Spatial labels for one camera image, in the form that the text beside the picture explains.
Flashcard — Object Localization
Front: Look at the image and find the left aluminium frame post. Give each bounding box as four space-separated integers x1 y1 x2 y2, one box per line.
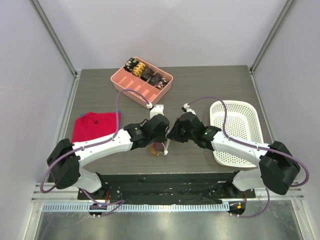
29 0 78 78

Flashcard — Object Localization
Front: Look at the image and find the white perforated basket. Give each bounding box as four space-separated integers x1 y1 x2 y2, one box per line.
209 100 264 169

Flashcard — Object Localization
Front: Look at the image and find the white slotted cable duct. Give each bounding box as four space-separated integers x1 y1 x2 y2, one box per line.
42 202 230 213

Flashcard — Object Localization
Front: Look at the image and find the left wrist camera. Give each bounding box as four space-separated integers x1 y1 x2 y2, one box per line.
149 104 165 120

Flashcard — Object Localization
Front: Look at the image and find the red folded cloth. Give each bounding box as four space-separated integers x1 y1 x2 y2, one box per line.
71 112 117 143

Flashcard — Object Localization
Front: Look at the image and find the clear zip top bag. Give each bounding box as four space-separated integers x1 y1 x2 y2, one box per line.
148 139 170 157

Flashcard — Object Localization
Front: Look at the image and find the yellow black sock roll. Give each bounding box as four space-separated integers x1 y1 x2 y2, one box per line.
132 62 146 77

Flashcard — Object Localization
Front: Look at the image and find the dark red fake fruit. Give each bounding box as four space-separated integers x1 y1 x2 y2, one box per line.
153 142 166 152

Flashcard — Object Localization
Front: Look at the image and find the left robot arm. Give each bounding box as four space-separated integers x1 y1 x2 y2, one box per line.
47 114 170 200

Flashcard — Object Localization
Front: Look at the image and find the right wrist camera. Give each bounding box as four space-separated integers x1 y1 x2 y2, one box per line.
181 103 197 115

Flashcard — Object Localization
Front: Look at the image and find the aluminium frame post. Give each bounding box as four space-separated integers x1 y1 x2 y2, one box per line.
249 0 297 75
29 0 78 78

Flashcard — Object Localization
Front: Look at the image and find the black floral sock roll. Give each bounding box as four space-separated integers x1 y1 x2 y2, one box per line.
123 57 139 73

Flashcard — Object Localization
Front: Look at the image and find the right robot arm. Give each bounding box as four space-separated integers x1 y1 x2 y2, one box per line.
166 112 301 198

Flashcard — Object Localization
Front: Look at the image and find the right aluminium frame post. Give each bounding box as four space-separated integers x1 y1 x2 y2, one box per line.
249 0 297 75

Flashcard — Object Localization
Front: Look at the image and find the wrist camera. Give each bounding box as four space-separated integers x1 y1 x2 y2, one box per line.
149 104 165 120
181 103 197 115

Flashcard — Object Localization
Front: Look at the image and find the dark brown sock roll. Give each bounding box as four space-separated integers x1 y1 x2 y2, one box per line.
140 67 155 82

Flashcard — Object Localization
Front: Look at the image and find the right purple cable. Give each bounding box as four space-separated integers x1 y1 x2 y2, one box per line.
186 96 310 219

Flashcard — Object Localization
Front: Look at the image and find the black spotted sock roll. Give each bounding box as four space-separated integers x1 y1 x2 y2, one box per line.
155 77 169 91

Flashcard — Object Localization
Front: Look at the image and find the brown orange fake fruit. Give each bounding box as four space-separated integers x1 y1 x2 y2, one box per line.
149 148 163 157

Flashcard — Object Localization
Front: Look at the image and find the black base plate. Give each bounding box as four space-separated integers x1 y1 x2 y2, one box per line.
77 171 256 202

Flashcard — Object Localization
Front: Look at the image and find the pink divided tray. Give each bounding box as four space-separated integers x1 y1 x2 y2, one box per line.
110 57 173 108

